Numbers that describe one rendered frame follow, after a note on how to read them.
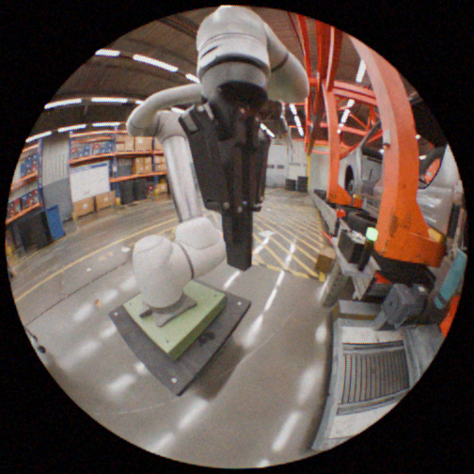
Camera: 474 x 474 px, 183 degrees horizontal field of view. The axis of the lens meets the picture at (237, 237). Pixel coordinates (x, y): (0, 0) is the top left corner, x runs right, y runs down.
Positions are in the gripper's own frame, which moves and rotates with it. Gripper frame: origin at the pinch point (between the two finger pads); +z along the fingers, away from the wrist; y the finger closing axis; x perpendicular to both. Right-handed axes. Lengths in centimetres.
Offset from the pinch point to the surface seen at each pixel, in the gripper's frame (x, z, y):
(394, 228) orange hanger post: 43, 6, -65
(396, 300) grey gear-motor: 57, 38, -55
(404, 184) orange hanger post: 46, -16, -66
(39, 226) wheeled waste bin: -476, -6, 254
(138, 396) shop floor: -26, 73, 45
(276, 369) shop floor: 9, 73, -17
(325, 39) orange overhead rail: 33, -226, -144
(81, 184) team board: -526, -81, 91
